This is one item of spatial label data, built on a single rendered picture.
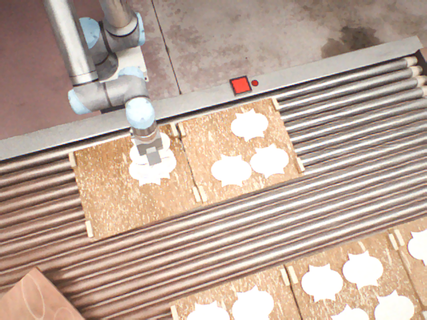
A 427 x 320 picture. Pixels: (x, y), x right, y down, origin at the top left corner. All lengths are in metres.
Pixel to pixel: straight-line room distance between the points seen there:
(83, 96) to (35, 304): 0.65
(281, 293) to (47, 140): 1.03
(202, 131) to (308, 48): 1.64
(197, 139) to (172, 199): 0.25
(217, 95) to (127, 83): 0.55
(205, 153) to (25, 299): 0.76
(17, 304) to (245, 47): 2.18
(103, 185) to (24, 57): 1.70
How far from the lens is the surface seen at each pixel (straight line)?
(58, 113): 2.66
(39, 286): 1.32
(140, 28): 1.42
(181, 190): 1.38
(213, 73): 2.68
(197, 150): 1.43
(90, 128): 1.53
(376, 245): 1.51
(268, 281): 1.37
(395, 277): 1.53
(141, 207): 1.38
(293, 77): 1.66
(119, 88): 1.10
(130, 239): 1.38
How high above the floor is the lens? 2.28
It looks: 71 degrees down
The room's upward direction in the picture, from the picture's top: 10 degrees clockwise
